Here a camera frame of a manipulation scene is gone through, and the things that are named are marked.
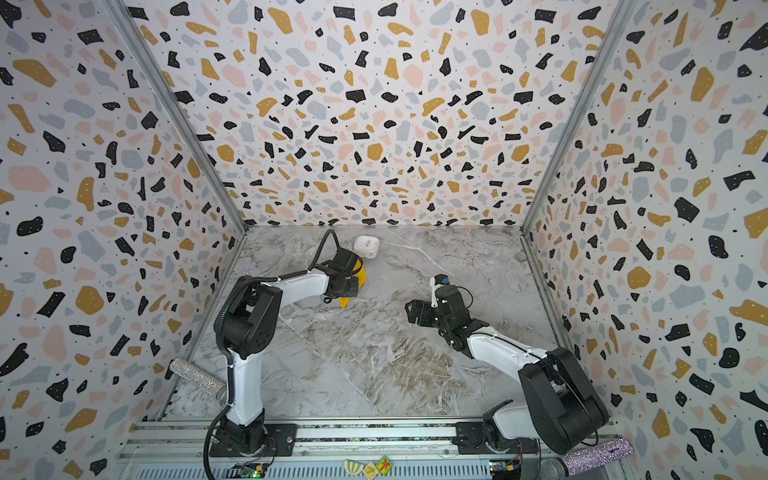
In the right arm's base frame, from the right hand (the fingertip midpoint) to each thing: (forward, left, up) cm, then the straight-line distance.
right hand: (413, 301), depth 88 cm
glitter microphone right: (-37, -43, -6) cm, 56 cm away
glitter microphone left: (-21, +58, -6) cm, 62 cm away
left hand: (+11, +21, -8) cm, 25 cm away
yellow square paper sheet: (+7, +16, +4) cm, 18 cm away
